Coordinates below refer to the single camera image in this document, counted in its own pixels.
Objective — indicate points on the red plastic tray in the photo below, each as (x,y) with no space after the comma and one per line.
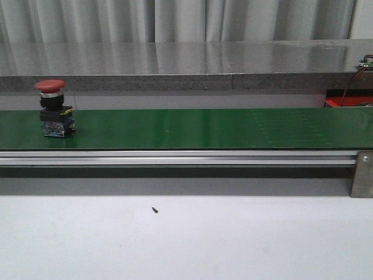
(353,97)

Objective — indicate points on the green conveyor belt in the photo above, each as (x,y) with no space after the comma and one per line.
(190,129)

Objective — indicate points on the grey curtain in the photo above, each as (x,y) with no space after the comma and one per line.
(173,21)

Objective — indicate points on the small green circuit board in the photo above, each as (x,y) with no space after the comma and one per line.
(366,63)

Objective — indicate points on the steel conveyor support bracket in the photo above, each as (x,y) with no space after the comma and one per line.
(362,183)

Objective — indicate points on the aluminium conveyor side rail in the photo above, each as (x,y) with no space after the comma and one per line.
(178,157)

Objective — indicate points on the red mushroom push button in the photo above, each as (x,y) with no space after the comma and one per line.
(56,119)

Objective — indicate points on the grey stone counter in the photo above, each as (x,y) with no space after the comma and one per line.
(196,66)

